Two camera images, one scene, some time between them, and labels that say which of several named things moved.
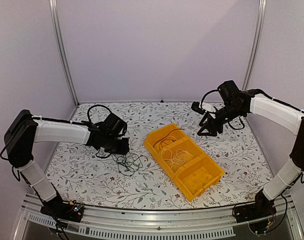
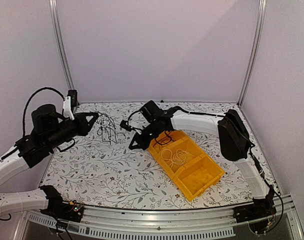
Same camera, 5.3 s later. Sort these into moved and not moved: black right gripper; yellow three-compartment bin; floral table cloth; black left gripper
Moved: black left gripper; black right gripper
Not moved: floral table cloth; yellow three-compartment bin
